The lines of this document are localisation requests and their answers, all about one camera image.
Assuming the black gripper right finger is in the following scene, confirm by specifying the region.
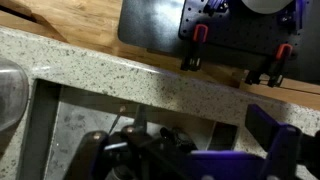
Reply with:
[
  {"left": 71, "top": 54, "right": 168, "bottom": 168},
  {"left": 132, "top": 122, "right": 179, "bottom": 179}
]
[{"left": 244, "top": 103, "right": 303, "bottom": 180}]

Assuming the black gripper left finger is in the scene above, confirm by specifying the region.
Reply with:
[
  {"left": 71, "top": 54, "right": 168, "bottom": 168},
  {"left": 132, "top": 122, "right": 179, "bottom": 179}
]
[{"left": 121, "top": 104, "right": 193, "bottom": 168}]

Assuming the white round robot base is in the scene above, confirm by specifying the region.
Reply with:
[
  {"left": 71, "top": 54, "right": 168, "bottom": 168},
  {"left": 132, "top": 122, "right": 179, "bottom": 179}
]
[{"left": 239, "top": 0, "right": 295, "bottom": 15}]

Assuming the black perforated mounting board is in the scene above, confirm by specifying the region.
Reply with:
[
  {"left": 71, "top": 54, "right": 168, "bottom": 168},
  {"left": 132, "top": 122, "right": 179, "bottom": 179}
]
[{"left": 178, "top": 0, "right": 305, "bottom": 58}]

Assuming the translucent plastic container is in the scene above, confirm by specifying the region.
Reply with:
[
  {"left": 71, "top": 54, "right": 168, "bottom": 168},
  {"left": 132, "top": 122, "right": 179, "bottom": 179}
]
[{"left": 0, "top": 58, "right": 30, "bottom": 133}]

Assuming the black clamp orange handle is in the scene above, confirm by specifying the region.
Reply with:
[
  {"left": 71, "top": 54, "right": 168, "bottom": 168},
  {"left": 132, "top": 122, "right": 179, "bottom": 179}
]
[
  {"left": 244, "top": 43, "right": 295, "bottom": 89},
  {"left": 180, "top": 23, "right": 210, "bottom": 73}
]

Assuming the black metal base plate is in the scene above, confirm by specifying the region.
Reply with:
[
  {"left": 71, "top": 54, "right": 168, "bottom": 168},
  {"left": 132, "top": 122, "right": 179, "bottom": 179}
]
[{"left": 117, "top": 0, "right": 320, "bottom": 85}]

